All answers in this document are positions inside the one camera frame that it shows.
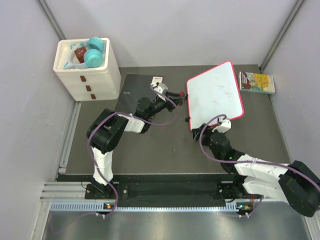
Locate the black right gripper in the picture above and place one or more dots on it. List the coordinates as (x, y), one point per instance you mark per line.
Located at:
(207, 131)

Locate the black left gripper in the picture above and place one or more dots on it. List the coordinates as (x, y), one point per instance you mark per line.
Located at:
(174, 96)

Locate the pink framed whiteboard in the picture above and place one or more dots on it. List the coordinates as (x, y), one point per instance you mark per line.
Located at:
(214, 92)

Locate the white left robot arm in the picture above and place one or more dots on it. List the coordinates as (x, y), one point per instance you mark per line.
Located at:
(106, 131)

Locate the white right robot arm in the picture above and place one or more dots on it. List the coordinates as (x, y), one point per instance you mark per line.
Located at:
(295, 184)

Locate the black notebook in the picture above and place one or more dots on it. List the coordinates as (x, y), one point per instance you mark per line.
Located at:
(136, 86)

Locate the yellow green book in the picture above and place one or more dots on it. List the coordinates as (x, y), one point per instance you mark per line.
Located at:
(256, 82)

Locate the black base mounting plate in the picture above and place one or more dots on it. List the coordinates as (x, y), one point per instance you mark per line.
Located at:
(170, 190)

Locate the teal cat ear headphones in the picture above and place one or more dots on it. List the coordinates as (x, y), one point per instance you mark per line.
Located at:
(93, 56)

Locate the white drawer unit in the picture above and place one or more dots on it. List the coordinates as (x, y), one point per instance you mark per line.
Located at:
(90, 84)

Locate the brown cube toy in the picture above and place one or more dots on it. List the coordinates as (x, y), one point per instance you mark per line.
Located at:
(79, 54)

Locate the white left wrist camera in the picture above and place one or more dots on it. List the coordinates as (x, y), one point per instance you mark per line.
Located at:
(159, 88)

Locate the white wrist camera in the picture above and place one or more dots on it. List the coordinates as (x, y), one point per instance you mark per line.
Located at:
(159, 88)
(223, 126)

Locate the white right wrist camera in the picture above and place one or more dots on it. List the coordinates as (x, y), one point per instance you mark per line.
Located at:
(223, 126)

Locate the grey slotted cable duct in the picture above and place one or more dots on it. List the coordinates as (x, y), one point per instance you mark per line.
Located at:
(69, 206)

